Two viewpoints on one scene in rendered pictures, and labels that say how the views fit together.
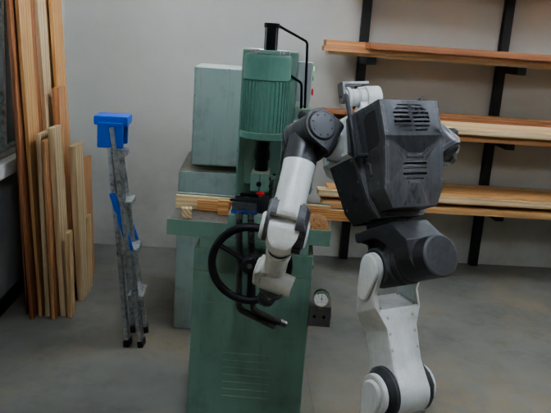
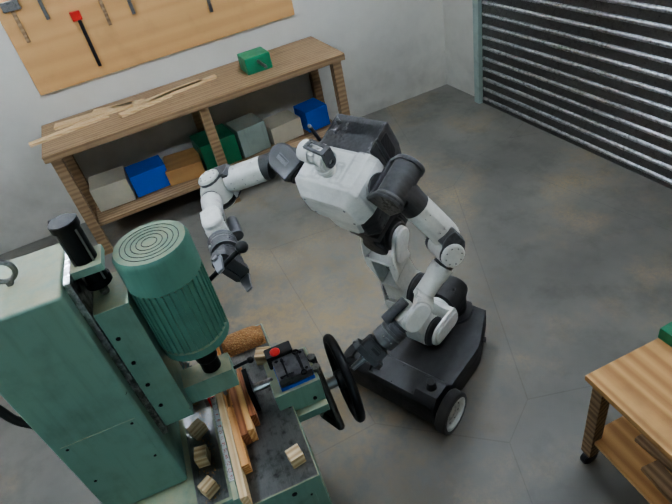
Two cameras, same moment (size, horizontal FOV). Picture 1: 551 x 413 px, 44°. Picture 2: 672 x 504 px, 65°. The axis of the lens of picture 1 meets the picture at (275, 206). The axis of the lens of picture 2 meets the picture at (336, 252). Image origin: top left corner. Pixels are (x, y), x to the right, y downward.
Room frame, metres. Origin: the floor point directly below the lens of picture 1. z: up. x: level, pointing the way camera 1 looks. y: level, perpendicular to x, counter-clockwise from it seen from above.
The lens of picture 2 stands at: (2.39, 1.13, 2.13)
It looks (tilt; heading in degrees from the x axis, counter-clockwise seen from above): 38 degrees down; 256
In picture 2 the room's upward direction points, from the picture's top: 13 degrees counter-clockwise
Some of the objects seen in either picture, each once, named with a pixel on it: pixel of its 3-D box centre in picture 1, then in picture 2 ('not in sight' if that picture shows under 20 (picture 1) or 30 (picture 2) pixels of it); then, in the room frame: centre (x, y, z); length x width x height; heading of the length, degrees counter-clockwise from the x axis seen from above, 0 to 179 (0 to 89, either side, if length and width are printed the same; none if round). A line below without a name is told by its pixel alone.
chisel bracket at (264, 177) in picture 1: (261, 181); (210, 379); (2.56, 0.06, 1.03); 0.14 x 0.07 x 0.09; 179
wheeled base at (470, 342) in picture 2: not in sight; (426, 337); (1.67, -0.44, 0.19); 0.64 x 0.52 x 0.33; 29
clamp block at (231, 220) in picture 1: (248, 222); (294, 380); (2.35, 0.09, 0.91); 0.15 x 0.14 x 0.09; 89
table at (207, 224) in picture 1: (249, 228); (270, 401); (2.43, 0.09, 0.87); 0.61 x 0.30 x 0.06; 89
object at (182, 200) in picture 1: (252, 206); (223, 407); (2.56, 0.09, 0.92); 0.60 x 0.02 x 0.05; 89
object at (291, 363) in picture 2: (251, 203); (288, 363); (2.34, 0.09, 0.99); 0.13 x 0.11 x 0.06; 89
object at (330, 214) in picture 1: (274, 210); (225, 384); (2.54, 0.00, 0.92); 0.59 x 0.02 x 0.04; 89
